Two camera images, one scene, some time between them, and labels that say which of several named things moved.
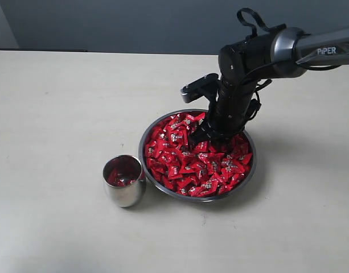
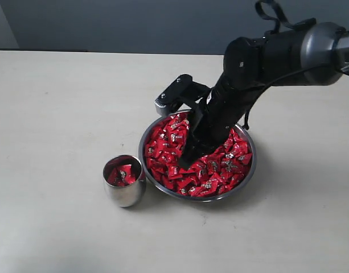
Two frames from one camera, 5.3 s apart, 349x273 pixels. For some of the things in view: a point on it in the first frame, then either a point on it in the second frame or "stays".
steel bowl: [183, 170] stays
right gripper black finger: [222, 144] → [202, 153]
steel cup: [124, 180] stays
